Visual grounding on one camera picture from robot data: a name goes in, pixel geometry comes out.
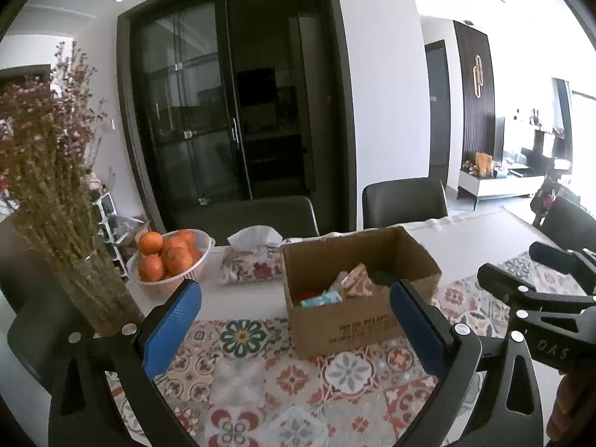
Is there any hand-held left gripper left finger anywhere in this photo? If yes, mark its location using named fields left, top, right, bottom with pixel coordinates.
left=48, top=278, right=203, bottom=447

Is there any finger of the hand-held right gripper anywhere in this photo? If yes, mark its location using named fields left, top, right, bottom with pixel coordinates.
left=528, top=241, right=596, bottom=286
left=477, top=263, right=596, bottom=314

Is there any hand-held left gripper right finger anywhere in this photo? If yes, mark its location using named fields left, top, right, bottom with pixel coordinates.
left=389, top=279, right=545, bottom=447

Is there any brown cardboard box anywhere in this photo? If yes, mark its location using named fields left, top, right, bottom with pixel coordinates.
left=280, top=226, right=442, bottom=360

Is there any person's right hand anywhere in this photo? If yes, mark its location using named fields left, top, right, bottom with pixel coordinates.
left=545, top=368, right=596, bottom=447

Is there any dark grey dining chair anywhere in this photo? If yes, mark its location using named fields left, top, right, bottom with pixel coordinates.
left=362, top=178, right=448, bottom=230
left=0, top=216, right=94, bottom=396
left=542, top=196, right=596, bottom=245
left=205, top=196, right=320, bottom=247

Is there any white plastic fruit basket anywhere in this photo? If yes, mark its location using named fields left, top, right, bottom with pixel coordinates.
left=126, top=229, right=216, bottom=299

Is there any pile of oranges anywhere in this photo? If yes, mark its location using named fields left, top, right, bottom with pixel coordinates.
left=136, top=229, right=204, bottom=282

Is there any white low cabinet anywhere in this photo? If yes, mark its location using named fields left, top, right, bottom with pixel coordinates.
left=459, top=168, right=545, bottom=211

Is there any floral tissue pack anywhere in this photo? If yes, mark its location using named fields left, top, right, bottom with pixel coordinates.
left=218, top=244, right=286, bottom=285

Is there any floral patterned table mat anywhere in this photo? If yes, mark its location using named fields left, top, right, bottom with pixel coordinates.
left=105, top=251, right=587, bottom=447

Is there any white tissue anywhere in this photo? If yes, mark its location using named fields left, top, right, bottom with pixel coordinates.
left=226, top=226, right=283, bottom=248

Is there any white storage shelf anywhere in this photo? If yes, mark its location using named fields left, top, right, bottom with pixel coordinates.
left=86, top=191, right=129, bottom=282

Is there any dark hallway door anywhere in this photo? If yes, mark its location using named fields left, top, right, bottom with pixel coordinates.
left=425, top=39, right=451, bottom=187

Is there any dried pink flower bunch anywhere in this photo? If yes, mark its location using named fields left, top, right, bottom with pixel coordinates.
left=0, top=41, right=110, bottom=271

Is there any dark slatted wall panel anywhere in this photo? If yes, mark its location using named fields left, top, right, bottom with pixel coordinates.
left=454, top=21, right=497, bottom=173

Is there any gold wall ornament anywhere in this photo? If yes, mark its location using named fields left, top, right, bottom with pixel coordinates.
left=471, top=55, right=485, bottom=98

